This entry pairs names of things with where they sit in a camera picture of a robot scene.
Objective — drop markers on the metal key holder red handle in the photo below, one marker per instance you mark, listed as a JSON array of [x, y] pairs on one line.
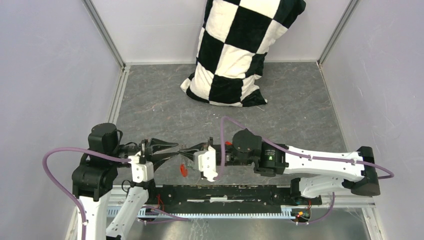
[[186, 167]]

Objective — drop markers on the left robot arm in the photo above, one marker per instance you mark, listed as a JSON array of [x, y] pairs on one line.
[[93, 180]]

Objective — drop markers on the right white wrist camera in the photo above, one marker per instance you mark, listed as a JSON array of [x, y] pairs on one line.
[[206, 164]]

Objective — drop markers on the black white checkered pillow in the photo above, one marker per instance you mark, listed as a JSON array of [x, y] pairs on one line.
[[233, 43]]

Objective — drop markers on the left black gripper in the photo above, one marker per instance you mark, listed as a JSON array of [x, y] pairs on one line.
[[147, 147]]

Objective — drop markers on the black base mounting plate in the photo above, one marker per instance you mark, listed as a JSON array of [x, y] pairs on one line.
[[227, 199]]

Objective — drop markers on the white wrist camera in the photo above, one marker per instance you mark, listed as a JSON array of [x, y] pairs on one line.
[[141, 172], [206, 164]]

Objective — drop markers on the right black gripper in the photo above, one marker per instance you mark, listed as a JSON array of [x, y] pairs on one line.
[[189, 152]]

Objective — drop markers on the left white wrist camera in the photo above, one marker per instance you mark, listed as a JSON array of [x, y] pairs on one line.
[[141, 172]]

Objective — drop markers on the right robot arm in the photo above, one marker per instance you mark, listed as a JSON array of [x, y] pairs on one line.
[[330, 171]]

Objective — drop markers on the white slotted cable duct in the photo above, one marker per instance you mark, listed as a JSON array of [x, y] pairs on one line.
[[285, 213]]

